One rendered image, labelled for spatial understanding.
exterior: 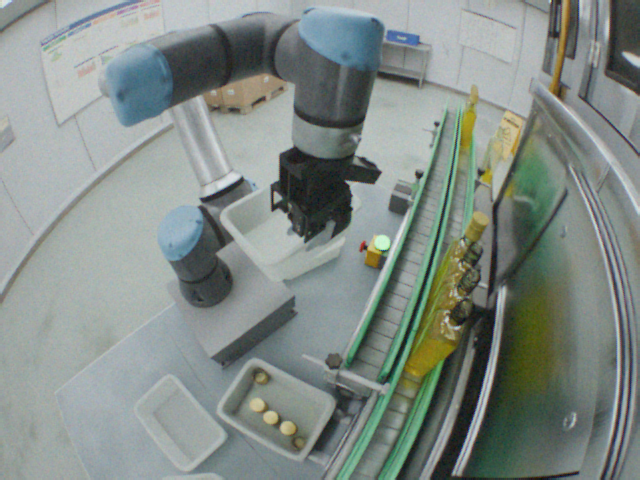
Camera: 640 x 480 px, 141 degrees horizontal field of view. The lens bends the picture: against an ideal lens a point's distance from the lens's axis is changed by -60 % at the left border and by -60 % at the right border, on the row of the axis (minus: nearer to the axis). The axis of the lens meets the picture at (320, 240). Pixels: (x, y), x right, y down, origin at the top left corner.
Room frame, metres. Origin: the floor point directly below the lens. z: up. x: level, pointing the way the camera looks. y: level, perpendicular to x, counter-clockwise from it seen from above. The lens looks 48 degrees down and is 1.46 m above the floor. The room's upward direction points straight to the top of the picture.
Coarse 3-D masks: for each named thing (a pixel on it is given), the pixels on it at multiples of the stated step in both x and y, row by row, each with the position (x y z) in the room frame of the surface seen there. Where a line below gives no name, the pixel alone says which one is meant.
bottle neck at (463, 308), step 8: (456, 304) 0.16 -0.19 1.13; (464, 304) 0.17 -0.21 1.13; (472, 304) 0.16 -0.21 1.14; (456, 312) 0.15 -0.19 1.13; (464, 312) 0.15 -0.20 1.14; (472, 312) 0.15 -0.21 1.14; (448, 320) 0.15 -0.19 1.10; (456, 320) 0.15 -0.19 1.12; (464, 320) 0.14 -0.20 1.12; (456, 328) 0.14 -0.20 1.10
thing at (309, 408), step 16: (272, 368) 0.16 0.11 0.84; (240, 384) 0.12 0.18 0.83; (256, 384) 0.14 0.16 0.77; (272, 384) 0.14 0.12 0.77; (288, 384) 0.14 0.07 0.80; (304, 384) 0.13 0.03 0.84; (224, 400) 0.07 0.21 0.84; (240, 400) 0.09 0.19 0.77; (272, 400) 0.10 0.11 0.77; (288, 400) 0.10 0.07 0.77; (304, 400) 0.10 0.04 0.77; (320, 400) 0.10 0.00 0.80; (224, 416) 0.04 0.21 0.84; (240, 416) 0.05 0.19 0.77; (256, 416) 0.05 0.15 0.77; (288, 416) 0.06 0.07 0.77; (304, 416) 0.06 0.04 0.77; (320, 416) 0.06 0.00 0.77; (256, 432) 0.01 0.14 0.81; (272, 432) 0.01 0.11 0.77; (304, 432) 0.02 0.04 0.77; (320, 432) 0.02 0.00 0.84; (272, 448) -0.03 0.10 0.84; (288, 448) -0.03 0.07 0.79; (304, 448) -0.02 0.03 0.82
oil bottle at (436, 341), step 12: (444, 312) 0.17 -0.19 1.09; (432, 324) 0.16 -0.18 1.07; (444, 324) 0.15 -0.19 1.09; (420, 336) 0.17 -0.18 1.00; (432, 336) 0.14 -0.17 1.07; (444, 336) 0.14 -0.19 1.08; (456, 336) 0.13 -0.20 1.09; (420, 348) 0.14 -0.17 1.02; (432, 348) 0.14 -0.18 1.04; (444, 348) 0.13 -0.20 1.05; (408, 360) 0.14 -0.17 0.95; (420, 360) 0.13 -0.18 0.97; (432, 360) 0.13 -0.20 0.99; (408, 372) 0.13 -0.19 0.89; (420, 372) 0.13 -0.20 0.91
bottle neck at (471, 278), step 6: (468, 270) 0.22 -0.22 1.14; (474, 270) 0.22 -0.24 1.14; (462, 276) 0.21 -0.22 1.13; (468, 276) 0.21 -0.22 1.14; (474, 276) 0.21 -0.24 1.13; (480, 276) 0.20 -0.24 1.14; (462, 282) 0.21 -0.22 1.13; (468, 282) 0.20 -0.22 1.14; (474, 282) 0.19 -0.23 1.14; (456, 288) 0.21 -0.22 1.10; (462, 288) 0.20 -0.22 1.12; (468, 288) 0.19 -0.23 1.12; (474, 288) 0.19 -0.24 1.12; (456, 294) 0.20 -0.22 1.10; (462, 294) 0.20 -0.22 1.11; (468, 294) 0.19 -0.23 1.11
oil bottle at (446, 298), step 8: (448, 288) 0.22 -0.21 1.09; (440, 296) 0.22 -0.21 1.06; (448, 296) 0.20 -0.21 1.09; (456, 296) 0.20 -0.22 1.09; (432, 304) 0.23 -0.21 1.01; (440, 304) 0.20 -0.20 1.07; (448, 304) 0.19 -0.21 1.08; (432, 312) 0.21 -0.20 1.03; (424, 320) 0.22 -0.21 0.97; (416, 336) 0.20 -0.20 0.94
